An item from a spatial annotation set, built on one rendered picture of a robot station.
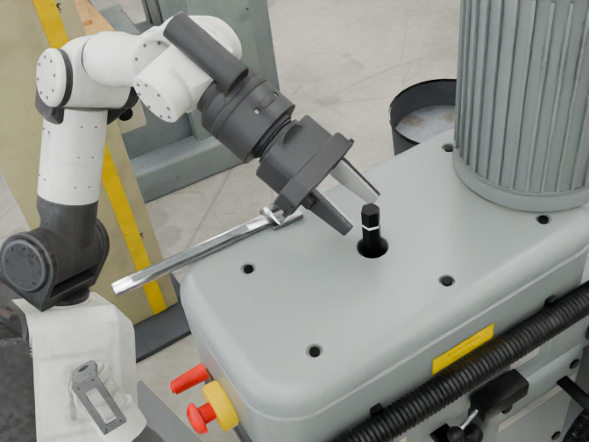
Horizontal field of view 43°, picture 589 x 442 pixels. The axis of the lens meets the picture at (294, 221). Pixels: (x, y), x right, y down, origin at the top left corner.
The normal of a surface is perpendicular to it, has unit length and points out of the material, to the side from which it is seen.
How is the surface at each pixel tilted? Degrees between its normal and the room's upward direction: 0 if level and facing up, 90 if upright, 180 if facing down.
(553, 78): 90
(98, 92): 95
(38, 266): 61
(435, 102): 87
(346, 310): 0
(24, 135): 90
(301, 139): 32
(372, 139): 0
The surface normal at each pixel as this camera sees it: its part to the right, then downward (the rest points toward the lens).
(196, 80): 0.22, -0.29
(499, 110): -0.69, 0.55
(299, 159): 0.34, -0.43
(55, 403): 0.52, 0.00
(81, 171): 0.63, 0.38
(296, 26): -0.11, -0.71
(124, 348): 0.97, -0.03
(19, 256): -0.36, 0.25
